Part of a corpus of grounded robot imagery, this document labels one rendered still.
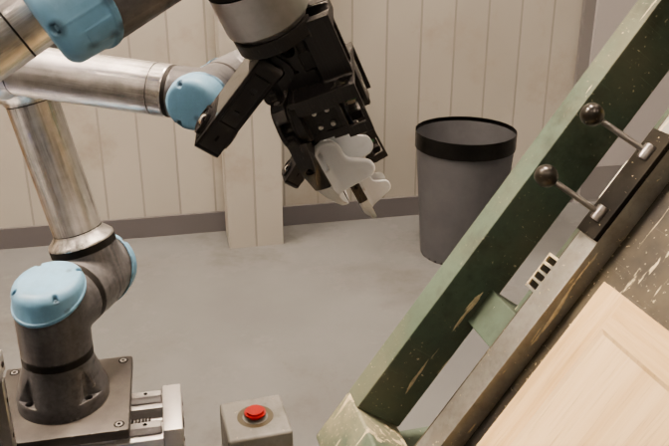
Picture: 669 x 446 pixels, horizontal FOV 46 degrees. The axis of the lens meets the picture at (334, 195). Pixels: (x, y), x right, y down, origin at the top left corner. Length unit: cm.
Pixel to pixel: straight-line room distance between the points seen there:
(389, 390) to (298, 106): 99
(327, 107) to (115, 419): 84
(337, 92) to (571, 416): 72
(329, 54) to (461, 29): 396
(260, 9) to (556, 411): 83
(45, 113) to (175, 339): 232
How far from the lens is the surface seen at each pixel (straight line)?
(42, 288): 134
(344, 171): 74
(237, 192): 428
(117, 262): 145
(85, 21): 59
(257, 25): 64
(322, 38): 67
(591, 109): 131
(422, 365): 159
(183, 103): 108
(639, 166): 133
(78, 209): 141
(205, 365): 340
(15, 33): 71
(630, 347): 122
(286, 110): 69
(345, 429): 160
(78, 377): 139
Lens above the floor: 185
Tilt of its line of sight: 21 degrees down
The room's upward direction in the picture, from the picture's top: straight up
